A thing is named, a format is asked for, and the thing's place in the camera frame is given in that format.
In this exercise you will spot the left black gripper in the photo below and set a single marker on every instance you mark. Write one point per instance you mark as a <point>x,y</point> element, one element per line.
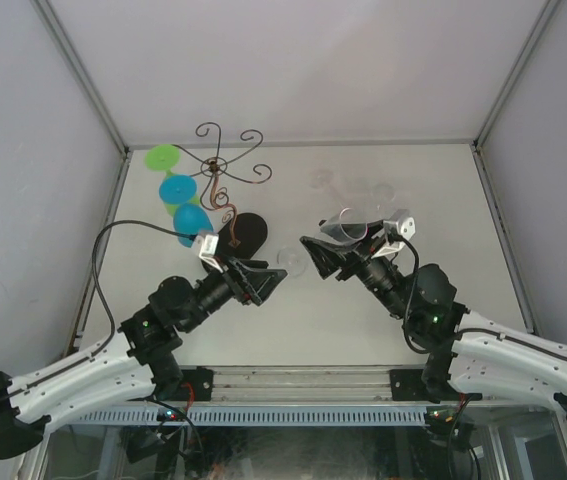
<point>251,281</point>

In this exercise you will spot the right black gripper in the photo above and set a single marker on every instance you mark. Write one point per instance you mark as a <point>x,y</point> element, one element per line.
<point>330,259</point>

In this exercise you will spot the clear champagne flute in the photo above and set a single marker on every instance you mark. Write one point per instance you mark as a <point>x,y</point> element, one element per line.
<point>324,247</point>

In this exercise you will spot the copper wire wine glass rack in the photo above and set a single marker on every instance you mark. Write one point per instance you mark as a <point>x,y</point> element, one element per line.
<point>242,234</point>

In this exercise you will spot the blue plastic wine glass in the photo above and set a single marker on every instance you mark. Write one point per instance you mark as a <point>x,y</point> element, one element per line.
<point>185,210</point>

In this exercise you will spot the green plastic wine glass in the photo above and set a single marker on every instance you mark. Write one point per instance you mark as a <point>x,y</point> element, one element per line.
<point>163,159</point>

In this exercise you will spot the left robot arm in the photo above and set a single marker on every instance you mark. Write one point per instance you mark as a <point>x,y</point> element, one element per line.
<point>134,361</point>

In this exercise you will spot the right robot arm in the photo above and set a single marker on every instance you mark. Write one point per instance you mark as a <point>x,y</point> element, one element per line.
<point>466,353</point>

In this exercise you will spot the lying clear flute right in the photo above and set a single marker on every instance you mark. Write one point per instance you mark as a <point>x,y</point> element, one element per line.
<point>378,201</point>

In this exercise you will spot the lying clear flute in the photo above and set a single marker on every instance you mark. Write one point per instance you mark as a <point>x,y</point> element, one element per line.
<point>324,180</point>
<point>378,201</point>

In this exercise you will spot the lying clear flute left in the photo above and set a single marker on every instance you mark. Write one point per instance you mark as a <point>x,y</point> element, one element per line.
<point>324,180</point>

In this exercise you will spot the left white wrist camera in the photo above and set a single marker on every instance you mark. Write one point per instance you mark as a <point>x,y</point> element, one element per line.
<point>205,245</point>

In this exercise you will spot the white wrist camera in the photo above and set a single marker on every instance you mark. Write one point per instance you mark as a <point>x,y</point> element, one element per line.
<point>397,230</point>
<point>205,245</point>

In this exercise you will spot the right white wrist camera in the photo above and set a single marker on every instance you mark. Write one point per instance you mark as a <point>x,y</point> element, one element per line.
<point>397,230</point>

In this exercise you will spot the aluminium front rail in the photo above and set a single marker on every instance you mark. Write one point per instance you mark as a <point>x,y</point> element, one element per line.
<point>303,385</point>

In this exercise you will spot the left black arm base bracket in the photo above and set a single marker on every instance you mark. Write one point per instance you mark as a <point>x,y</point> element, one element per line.
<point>197,383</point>

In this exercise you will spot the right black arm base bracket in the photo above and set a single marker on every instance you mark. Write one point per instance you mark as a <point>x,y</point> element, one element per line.
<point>406,385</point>

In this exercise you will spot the grey slotted cable duct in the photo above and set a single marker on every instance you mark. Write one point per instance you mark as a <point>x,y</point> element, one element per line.
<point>259,416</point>

